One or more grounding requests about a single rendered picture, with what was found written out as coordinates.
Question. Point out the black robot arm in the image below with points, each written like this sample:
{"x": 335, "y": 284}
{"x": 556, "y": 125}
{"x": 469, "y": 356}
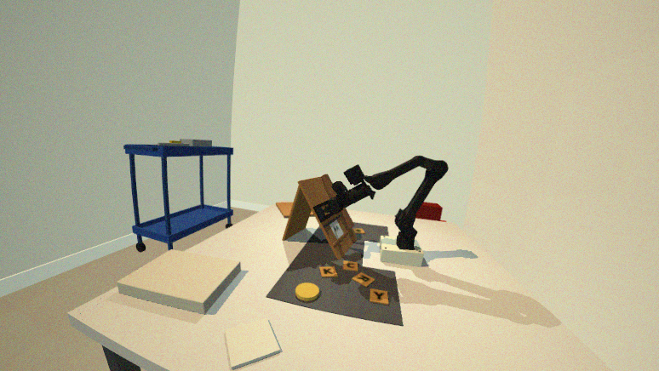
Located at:
{"x": 404, "y": 219}

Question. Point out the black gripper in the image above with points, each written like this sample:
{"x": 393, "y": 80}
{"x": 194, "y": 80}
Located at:
{"x": 336, "y": 204}

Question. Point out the tan flat rectangular card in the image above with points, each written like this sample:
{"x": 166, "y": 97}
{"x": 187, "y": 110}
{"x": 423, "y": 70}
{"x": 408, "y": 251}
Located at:
{"x": 285, "y": 209}

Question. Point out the yellow round disc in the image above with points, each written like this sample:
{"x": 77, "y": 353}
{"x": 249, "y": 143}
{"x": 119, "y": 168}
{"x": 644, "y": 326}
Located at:
{"x": 307, "y": 291}

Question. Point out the white paper ticket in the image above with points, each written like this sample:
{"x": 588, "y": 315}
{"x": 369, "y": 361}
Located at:
{"x": 335, "y": 227}

